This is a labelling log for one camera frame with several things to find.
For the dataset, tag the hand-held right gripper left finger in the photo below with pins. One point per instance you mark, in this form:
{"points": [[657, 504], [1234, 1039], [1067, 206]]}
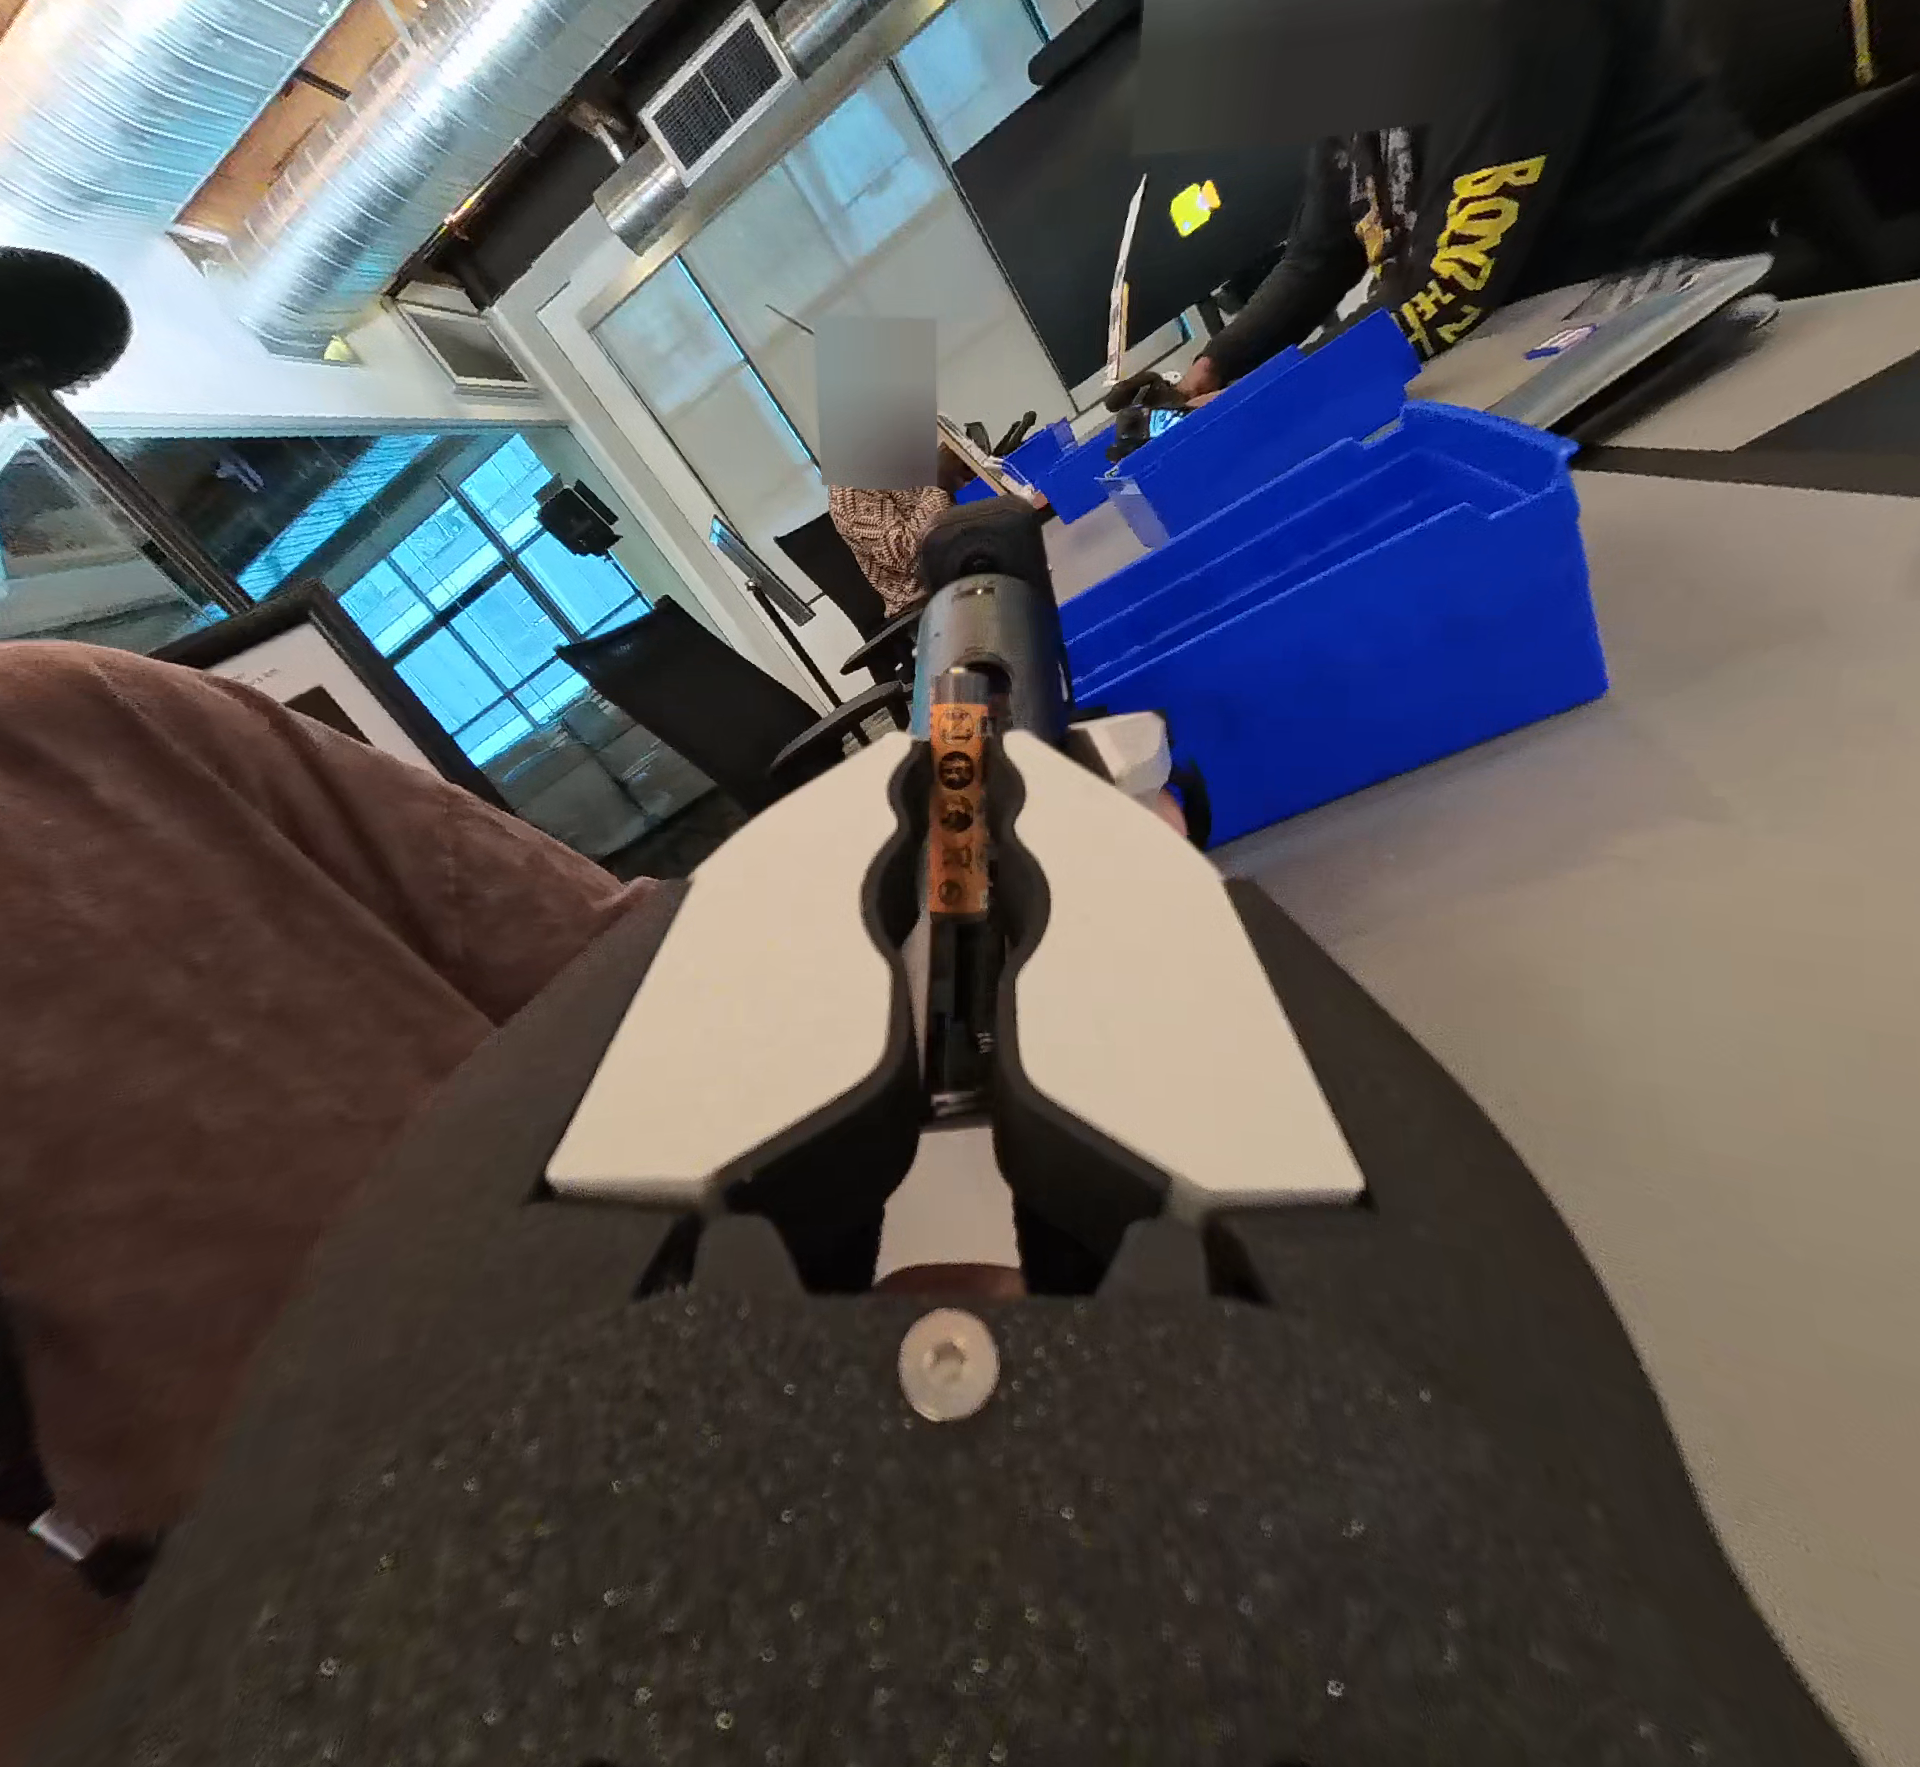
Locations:
{"points": [[737, 1049]]}

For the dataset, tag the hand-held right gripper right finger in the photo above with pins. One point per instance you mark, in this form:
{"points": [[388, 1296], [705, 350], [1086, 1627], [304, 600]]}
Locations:
{"points": [[1186, 1049]]}

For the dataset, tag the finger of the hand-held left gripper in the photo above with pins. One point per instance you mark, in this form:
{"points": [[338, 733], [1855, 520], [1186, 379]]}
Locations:
{"points": [[1119, 748]]}

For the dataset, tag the orange battery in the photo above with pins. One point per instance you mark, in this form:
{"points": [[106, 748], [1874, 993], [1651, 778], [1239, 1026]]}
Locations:
{"points": [[962, 807]]}

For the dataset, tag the black remote control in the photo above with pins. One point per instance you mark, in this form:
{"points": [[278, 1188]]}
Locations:
{"points": [[982, 643]]}

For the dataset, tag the blue plastic bin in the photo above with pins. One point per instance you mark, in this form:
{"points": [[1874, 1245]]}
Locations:
{"points": [[1350, 657], [1277, 431], [1034, 469]]}

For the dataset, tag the person's left hand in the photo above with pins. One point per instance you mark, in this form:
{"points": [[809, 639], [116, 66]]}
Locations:
{"points": [[1155, 804]]}

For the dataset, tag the small tilted screen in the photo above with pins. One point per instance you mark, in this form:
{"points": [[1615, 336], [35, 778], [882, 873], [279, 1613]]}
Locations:
{"points": [[760, 567]]}

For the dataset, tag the person in brown shirt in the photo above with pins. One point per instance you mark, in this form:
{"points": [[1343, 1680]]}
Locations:
{"points": [[226, 973]]}

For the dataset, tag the black partition panel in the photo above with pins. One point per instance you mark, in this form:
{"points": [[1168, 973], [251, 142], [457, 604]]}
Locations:
{"points": [[1051, 194]]}

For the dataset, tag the grey laptop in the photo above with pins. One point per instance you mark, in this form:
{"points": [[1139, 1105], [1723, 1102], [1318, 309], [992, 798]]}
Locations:
{"points": [[1635, 328]]}

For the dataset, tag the white air vent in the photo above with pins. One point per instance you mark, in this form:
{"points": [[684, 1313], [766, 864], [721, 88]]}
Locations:
{"points": [[721, 97]]}

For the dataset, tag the black floor lamp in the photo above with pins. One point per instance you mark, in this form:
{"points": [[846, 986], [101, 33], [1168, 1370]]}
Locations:
{"points": [[61, 313]]}

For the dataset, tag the black camera on stand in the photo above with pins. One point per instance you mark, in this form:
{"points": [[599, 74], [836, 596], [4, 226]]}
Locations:
{"points": [[578, 515]]}

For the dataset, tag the silver ventilation duct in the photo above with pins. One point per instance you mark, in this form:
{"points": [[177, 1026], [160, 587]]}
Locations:
{"points": [[226, 13]]}

